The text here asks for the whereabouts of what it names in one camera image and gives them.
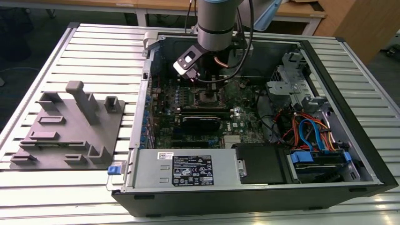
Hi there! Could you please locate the blue wire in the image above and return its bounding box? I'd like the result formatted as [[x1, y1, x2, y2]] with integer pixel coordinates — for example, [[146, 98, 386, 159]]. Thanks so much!
[[297, 119, 325, 154]]

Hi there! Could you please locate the silver chipset heatsink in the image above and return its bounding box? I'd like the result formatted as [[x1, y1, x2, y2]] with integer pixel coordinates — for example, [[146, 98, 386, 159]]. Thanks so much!
[[221, 134, 243, 144]]

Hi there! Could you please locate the grey case bracket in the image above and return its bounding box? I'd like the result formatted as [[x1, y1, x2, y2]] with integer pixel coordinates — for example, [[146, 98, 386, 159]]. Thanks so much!
[[142, 31, 159, 58]]

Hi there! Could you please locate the blue floor cable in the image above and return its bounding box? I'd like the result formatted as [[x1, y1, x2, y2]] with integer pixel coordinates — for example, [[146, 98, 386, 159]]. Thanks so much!
[[0, 66, 39, 74]]

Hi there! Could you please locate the green motherboard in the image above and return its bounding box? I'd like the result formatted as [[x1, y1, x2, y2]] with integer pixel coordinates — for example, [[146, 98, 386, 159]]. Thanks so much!
[[149, 76, 277, 150]]

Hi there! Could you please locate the wooden desk white frame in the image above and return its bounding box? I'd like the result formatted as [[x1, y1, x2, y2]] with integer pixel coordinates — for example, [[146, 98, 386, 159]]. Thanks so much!
[[145, 0, 327, 36], [0, 0, 147, 27]]

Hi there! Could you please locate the hard disk in blue carrier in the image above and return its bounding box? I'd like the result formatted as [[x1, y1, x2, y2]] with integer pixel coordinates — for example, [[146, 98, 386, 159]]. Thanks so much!
[[289, 150, 351, 184]]

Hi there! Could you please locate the silver power supply unit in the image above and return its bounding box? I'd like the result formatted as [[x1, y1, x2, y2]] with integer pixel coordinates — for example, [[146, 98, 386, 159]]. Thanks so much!
[[119, 147, 247, 192]]

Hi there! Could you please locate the metal socket cover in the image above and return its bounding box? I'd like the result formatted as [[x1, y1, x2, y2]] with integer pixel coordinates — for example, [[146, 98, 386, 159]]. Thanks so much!
[[221, 81, 243, 104]]

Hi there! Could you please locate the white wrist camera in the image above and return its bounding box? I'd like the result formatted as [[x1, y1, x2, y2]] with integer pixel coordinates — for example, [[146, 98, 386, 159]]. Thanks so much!
[[171, 44, 201, 82]]

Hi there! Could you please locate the CPU socket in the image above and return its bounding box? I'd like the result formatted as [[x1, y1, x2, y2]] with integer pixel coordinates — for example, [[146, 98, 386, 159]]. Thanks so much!
[[190, 87, 226, 108]]

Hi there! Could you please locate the black graphics card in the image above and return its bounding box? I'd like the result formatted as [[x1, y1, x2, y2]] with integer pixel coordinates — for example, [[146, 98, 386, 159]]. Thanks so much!
[[179, 115, 222, 134]]

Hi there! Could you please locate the orange wire bundle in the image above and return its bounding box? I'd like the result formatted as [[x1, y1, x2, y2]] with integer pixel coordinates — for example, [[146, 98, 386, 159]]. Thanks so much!
[[279, 112, 339, 153]]

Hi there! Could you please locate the office chair base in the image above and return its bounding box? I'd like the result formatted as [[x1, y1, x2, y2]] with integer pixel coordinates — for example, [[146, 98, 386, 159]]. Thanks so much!
[[379, 31, 400, 58]]

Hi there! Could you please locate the black plastic shroud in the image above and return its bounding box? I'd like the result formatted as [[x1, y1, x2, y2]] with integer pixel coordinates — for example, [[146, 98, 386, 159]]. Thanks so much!
[[233, 142, 297, 185]]

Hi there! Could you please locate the black expansion slot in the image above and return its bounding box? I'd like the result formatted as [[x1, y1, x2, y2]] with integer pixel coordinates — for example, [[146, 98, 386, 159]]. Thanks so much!
[[170, 140, 221, 149]]

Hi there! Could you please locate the silver CPU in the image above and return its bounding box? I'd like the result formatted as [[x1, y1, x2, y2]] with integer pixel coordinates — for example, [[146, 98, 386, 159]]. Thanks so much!
[[199, 92, 221, 105]]

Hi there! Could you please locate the wooden cabinet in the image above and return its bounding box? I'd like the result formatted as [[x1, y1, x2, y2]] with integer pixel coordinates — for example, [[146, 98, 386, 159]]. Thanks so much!
[[314, 0, 400, 66]]

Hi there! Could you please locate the grey parts rack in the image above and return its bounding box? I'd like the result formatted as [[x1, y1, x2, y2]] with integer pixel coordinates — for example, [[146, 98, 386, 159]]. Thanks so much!
[[9, 80, 126, 170]]

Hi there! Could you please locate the grey metal drive cage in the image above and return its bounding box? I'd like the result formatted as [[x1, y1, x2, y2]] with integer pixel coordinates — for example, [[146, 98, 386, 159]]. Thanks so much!
[[263, 52, 333, 118]]

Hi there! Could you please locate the black PC case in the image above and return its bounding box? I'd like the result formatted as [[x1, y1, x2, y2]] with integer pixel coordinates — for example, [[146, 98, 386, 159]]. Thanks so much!
[[110, 31, 400, 218]]

